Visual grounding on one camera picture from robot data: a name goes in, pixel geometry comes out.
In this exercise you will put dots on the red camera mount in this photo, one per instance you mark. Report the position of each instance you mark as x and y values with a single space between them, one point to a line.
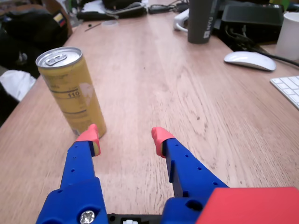
252 205

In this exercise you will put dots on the white plastic charger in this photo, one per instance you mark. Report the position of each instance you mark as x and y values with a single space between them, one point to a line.
181 19

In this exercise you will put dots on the thin black stick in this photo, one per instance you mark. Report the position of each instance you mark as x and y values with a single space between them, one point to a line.
93 27

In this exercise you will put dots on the black box device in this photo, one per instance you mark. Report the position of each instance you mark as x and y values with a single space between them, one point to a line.
252 21

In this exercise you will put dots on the black backpack flag patch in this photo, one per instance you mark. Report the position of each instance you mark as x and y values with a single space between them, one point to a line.
30 37

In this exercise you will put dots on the yellow drink can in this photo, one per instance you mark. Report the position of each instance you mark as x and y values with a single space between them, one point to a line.
72 93

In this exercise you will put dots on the white cloth bag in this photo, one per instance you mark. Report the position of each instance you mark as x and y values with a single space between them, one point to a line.
16 82

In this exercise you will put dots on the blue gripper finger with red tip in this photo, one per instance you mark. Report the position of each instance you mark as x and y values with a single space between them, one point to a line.
77 168
187 168

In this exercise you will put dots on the clear round lid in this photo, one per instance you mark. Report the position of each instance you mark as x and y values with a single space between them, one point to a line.
109 23

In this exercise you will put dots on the white paper cup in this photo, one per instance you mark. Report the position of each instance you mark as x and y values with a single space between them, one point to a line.
288 35

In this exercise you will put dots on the white keyboard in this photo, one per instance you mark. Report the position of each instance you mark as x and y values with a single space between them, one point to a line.
288 88

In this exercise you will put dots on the white computer mouse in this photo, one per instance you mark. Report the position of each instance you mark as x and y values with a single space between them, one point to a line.
250 60

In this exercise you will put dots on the grey tumbler white print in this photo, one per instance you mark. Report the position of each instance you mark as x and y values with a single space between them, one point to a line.
202 21

